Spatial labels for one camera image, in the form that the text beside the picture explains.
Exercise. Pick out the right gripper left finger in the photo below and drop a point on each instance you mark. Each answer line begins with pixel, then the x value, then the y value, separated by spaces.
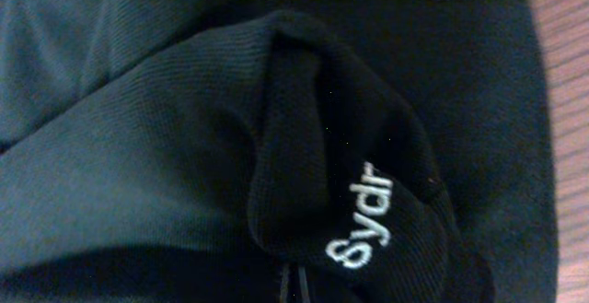
pixel 284 283

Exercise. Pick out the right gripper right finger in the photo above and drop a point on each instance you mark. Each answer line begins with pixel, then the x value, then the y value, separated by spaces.
pixel 303 288

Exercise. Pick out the black t-shirt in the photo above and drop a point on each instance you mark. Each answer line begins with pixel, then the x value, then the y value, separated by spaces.
pixel 185 150

